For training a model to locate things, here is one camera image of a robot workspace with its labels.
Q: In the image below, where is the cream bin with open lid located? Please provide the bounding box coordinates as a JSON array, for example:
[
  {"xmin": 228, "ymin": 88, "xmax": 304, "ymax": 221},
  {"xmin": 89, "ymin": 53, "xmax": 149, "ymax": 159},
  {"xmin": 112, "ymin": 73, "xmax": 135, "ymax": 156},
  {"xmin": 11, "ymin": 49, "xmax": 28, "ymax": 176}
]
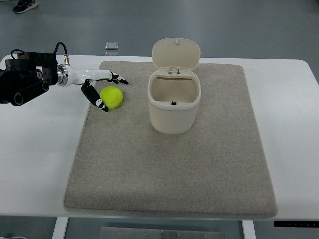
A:
[{"xmin": 147, "ymin": 38, "xmax": 201, "ymax": 134}]

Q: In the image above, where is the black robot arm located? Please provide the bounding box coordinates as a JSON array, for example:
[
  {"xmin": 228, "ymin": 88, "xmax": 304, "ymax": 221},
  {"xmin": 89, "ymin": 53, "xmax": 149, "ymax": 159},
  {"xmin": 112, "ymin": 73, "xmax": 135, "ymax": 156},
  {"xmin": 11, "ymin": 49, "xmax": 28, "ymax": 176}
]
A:
[{"xmin": 0, "ymin": 42, "xmax": 68, "ymax": 106}]

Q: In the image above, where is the grey felt mat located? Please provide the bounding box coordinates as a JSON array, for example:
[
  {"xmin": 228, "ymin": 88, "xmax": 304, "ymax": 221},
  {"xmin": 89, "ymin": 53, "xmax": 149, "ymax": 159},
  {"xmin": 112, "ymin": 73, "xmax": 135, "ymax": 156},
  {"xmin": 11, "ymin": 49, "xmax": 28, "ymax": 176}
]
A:
[{"xmin": 64, "ymin": 61, "xmax": 278, "ymax": 219}]

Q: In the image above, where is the white table leg left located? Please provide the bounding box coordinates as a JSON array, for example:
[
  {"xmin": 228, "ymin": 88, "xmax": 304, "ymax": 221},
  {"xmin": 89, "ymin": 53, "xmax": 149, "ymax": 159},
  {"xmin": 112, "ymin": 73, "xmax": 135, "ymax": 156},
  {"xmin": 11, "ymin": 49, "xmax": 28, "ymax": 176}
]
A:
[{"xmin": 52, "ymin": 217, "xmax": 69, "ymax": 239}]

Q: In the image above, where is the black table control panel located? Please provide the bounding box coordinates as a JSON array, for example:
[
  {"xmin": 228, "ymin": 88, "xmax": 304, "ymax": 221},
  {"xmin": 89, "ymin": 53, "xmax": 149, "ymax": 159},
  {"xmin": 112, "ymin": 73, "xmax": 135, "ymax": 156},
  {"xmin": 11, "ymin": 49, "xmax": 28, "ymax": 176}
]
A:
[{"xmin": 274, "ymin": 221, "xmax": 319, "ymax": 228}]

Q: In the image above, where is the clear floor plate far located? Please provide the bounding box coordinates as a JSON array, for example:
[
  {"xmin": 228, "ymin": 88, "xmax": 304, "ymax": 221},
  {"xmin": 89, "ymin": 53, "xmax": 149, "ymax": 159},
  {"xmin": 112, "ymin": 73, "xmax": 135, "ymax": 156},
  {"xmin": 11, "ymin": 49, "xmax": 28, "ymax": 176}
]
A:
[{"xmin": 105, "ymin": 42, "xmax": 119, "ymax": 50}]

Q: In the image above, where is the white table leg right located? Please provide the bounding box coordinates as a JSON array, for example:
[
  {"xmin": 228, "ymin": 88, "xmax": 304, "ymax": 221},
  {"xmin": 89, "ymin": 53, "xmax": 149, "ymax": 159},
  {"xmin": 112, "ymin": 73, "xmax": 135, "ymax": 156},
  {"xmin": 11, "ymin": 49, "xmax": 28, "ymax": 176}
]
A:
[{"xmin": 242, "ymin": 220, "xmax": 256, "ymax": 239}]

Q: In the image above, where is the clear floor plate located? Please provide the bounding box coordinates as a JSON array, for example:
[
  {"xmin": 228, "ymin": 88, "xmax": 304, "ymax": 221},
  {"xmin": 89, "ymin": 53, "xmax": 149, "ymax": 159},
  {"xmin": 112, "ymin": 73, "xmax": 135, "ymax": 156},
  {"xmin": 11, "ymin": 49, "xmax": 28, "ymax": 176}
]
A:
[
  {"xmin": 105, "ymin": 51, "xmax": 118, "ymax": 56},
  {"xmin": 105, "ymin": 42, "xmax": 119, "ymax": 50}
]

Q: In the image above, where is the yellow tennis ball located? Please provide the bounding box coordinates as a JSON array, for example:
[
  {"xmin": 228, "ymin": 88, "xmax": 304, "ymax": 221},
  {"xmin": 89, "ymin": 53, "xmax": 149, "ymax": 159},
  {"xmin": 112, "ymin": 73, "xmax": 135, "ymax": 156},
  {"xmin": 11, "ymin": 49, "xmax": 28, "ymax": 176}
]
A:
[{"xmin": 100, "ymin": 86, "xmax": 124, "ymax": 109}]

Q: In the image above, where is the clear floor plate near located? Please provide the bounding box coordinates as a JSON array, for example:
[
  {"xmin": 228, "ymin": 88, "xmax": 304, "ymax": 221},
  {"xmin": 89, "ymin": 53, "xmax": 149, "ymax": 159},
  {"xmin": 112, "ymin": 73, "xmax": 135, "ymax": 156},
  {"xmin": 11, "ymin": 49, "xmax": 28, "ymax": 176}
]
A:
[{"xmin": 105, "ymin": 51, "xmax": 118, "ymax": 56}]

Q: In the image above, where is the grey metal plate under table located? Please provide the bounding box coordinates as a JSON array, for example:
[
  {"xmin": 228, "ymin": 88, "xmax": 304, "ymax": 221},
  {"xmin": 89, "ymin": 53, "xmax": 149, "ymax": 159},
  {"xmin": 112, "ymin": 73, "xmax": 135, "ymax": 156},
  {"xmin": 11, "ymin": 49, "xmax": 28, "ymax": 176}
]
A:
[{"xmin": 100, "ymin": 227, "xmax": 225, "ymax": 239}]

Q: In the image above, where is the black white sneaker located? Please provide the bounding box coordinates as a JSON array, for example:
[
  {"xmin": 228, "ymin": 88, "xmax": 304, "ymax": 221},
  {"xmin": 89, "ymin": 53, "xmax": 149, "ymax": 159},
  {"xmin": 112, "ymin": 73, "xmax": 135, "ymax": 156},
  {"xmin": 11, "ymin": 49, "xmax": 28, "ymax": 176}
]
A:
[{"xmin": 12, "ymin": 0, "xmax": 38, "ymax": 14}]

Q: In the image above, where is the white table leg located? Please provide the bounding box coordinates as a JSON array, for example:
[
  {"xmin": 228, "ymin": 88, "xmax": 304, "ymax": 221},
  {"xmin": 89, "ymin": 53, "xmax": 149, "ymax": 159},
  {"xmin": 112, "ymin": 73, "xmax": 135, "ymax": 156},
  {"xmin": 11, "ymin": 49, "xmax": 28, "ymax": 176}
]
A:
[
  {"xmin": 52, "ymin": 217, "xmax": 69, "ymax": 239},
  {"xmin": 242, "ymin": 220, "xmax": 256, "ymax": 239}
]

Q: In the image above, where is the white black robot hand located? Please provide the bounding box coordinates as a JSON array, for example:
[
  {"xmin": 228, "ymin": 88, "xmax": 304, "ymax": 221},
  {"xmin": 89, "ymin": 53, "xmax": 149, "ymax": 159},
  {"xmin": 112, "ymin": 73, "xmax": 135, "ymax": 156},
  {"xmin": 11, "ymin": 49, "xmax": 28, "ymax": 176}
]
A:
[{"xmin": 57, "ymin": 64, "xmax": 129, "ymax": 112}]

